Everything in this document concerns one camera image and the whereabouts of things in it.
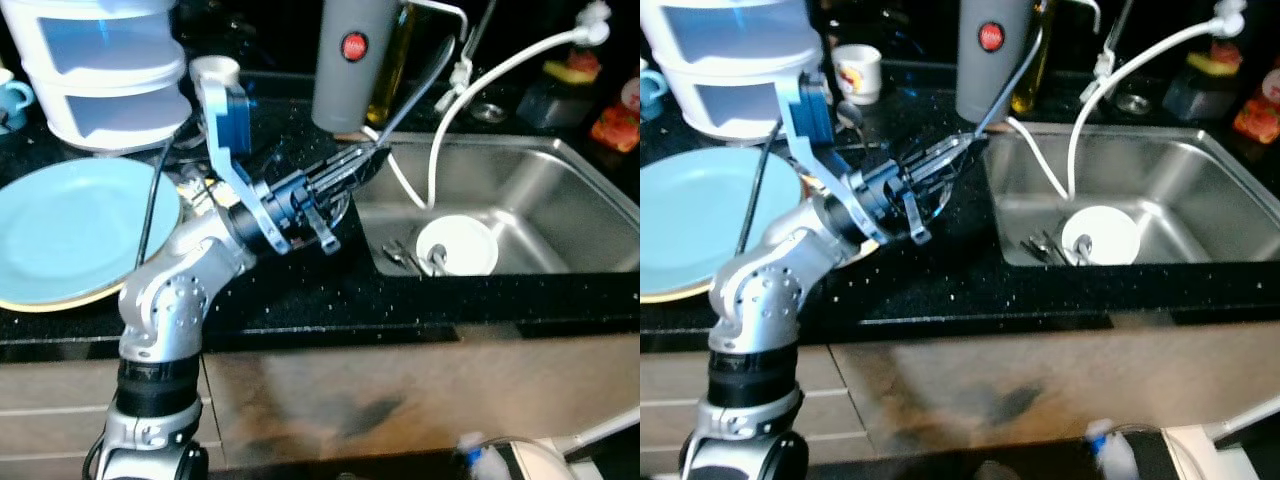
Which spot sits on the white tiered storage container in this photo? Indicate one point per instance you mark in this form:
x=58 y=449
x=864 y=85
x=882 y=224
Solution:
x=90 y=110
x=740 y=100

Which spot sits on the yellow red sponge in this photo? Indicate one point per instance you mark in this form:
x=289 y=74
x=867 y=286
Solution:
x=1215 y=60
x=572 y=68

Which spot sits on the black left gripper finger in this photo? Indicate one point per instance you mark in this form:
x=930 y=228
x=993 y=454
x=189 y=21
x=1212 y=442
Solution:
x=945 y=180
x=350 y=160
x=350 y=185
x=945 y=155

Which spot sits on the blue mug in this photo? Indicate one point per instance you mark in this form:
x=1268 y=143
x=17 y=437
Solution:
x=650 y=92
x=12 y=98

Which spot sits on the steel faucet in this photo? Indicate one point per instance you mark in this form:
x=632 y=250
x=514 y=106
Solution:
x=1103 y=65
x=462 y=72

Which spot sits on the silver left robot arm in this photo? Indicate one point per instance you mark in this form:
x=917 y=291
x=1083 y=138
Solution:
x=755 y=300
x=165 y=305

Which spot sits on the white mug red print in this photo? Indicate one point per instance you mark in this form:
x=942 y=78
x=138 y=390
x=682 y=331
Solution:
x=860 y=75
x=215 y=68

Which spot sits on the steel spoon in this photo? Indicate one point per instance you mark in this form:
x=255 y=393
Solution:
x=436 y=262
x=1080 y=252
x=850 y=115

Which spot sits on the light blue plate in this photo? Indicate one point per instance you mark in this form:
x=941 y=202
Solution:
x=70 y=230
x=710 y=220

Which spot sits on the dark grey box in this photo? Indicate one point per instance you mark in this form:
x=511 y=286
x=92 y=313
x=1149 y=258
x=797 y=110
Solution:
x=1195 y=98
x=550 y=105

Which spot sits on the thin black utensil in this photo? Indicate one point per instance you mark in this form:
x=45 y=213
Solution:
x=1012 y=85
x=424 y=86

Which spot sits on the brown base cabinet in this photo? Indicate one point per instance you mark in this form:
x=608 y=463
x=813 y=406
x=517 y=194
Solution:
x=400 y=390
x=1050 y=380

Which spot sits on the yellow oil bottle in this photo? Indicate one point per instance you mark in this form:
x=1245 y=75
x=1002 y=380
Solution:
x=392 y=80
x=1030 y=80

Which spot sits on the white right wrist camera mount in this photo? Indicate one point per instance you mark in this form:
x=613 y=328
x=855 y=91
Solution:
x=1115 y=460
x=480 y=470

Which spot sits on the steel fork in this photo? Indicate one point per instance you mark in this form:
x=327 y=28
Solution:
x=398 y=255
x=1040 y=248

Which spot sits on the white bowl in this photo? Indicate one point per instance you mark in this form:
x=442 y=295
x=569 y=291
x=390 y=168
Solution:
x=465 y=245
x=1105 y=235

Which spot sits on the steel sink strainer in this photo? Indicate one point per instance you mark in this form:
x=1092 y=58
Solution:
x=489 y=112
x=1133 y=104

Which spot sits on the grey water dispenser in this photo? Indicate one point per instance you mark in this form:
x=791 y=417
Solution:
x=345 y=90
x=990 y=85

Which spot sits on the stainless steel sink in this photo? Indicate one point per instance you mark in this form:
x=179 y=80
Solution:
x=540 y=200
x=1180 y=190

